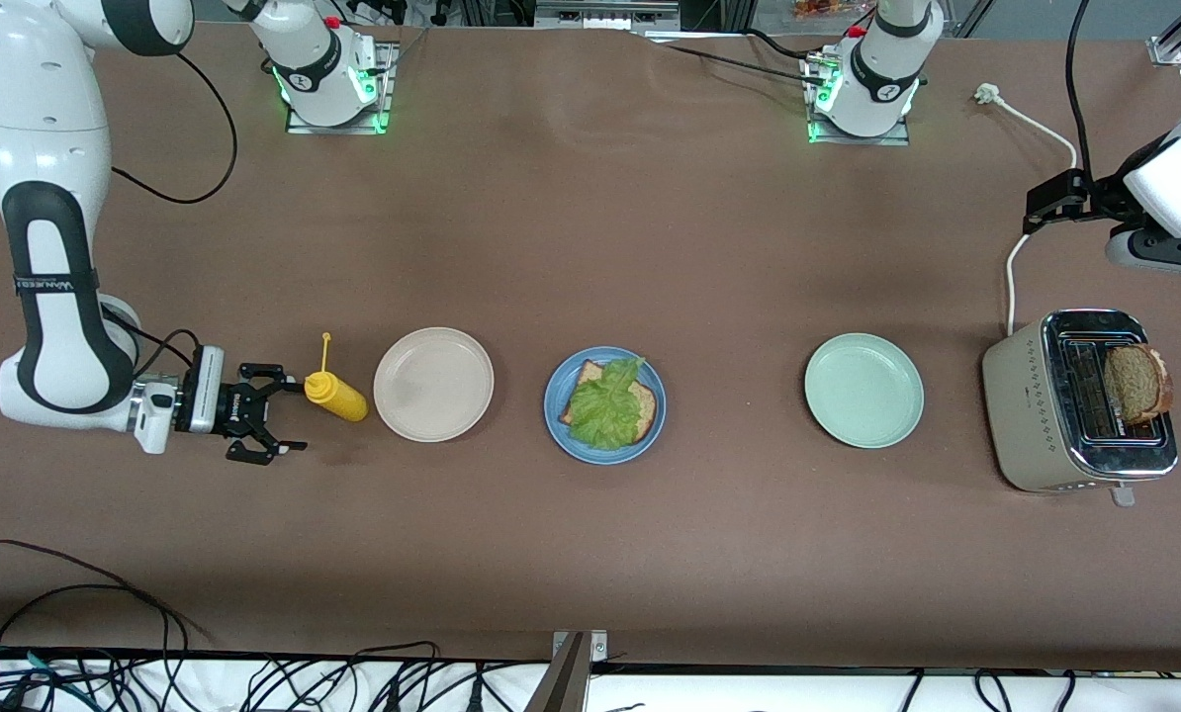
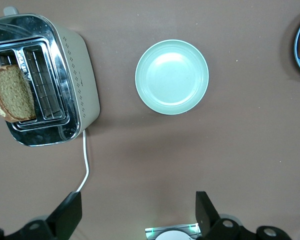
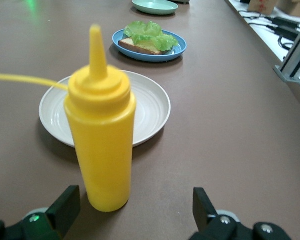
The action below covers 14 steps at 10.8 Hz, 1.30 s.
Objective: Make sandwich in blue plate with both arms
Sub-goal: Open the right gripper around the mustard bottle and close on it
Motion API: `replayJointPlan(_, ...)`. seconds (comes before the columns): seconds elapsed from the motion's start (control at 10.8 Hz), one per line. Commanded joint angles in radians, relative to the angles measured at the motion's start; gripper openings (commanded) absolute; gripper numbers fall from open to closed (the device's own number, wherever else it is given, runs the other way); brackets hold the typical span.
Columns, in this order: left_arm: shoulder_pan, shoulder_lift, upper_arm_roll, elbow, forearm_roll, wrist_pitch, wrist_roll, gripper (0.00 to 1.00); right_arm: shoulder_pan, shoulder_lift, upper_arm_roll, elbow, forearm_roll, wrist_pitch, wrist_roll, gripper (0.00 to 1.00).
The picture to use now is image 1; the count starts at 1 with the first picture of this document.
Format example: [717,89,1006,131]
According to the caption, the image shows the yellow mustard squeeze bottle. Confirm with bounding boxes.
[304,332,369,424]

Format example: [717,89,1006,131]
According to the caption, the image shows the green lettuce leaf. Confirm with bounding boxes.
[563,356,648,452]

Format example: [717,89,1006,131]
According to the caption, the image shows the toasted bread slice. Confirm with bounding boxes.
[1103,342,1175,427]
[558,360,660,446]

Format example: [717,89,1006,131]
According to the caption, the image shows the beige plate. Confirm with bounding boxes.
[373,326,496,444]

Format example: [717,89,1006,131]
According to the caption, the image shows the mint green plate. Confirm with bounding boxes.
[803,332,926,450]

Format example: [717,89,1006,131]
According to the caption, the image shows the blue plate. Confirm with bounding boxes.
[543,345,668,466]

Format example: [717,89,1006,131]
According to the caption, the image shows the beige chrome toaster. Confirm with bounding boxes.
[981,309,1179,507]

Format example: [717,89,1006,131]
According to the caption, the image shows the grey power strip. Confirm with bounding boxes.
[534,0,681,31]

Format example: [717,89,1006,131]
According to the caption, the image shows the white toaster power cable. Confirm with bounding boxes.
[973,83,1081,337]

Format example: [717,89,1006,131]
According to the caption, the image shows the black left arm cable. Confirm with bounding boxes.
[1065,0,1101,181]

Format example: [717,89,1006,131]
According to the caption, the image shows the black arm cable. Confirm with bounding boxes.
[106,49,238,397]
[1065,0,1101,181]

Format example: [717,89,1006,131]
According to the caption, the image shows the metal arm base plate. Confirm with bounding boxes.
[286,42,395,135]
[803,54,913,147]

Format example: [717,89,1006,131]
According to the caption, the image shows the long black cable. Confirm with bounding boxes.
[0,539,218,649]

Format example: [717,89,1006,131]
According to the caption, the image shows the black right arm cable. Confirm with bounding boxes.
[106,49,238,397]

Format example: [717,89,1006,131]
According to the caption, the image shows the thin black cable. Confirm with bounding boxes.
[662,44,821,88]

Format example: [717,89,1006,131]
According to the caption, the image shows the dark grey metal post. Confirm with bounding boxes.
[523,633,591,712]

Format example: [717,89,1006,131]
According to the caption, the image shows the silver metal bracket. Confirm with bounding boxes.
[551,630,609,664]

